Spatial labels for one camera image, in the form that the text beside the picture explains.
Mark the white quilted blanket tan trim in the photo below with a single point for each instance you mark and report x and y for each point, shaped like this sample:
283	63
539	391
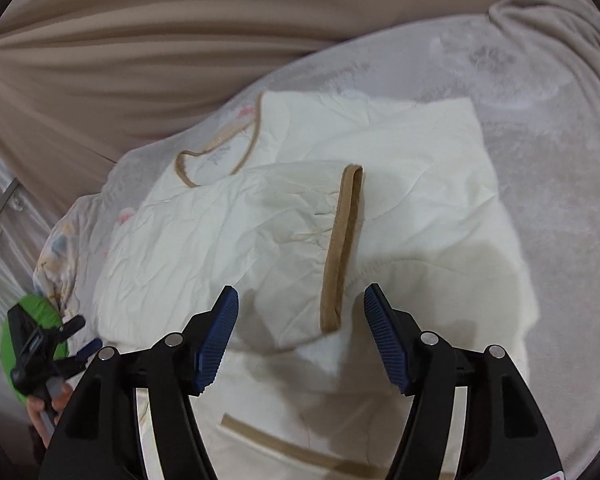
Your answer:
260	240

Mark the thin metal rod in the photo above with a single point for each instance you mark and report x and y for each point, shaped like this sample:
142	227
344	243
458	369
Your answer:
2	205

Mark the grey floral fleece blanket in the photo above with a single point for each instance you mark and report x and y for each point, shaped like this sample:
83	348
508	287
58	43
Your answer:
555	185

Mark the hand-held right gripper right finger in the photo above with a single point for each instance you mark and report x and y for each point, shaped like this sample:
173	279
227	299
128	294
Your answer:
385	340

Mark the white satin cloth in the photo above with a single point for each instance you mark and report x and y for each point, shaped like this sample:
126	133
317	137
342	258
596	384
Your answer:
10	270

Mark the beige curtain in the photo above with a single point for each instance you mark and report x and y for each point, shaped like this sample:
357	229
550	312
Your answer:
145	50

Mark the person's left hand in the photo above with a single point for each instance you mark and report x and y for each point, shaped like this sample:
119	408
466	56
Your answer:
40	420

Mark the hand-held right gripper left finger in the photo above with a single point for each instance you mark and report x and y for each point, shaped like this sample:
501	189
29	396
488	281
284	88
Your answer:
215	340

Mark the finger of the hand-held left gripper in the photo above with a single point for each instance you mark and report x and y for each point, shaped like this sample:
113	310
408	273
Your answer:
82	352
72	326

